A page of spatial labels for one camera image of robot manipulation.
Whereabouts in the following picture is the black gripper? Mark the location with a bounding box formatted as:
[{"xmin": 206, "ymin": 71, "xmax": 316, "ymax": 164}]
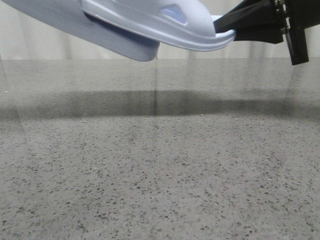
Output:
[{"xmin": 214, "ymin": 0, "xmax": 320, "ymax": 65}]

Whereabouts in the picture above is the light blue slipper inserted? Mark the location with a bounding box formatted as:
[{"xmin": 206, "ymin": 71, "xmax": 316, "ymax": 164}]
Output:
[{"xmin": 79, "ymin": 0, "xmax": 236, "ymax": 52}]

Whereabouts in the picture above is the light blue slipper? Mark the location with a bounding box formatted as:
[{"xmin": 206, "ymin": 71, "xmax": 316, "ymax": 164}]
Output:
[{"xmin": 4, "ymin": 0, "xmax": 160, "ymax": 62}]

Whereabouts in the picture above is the pale green curtain backdrop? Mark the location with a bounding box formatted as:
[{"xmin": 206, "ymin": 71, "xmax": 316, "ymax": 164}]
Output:
[{"xmin": 0, "ymin": 0, "xmax": 320, "ymax": 62}]

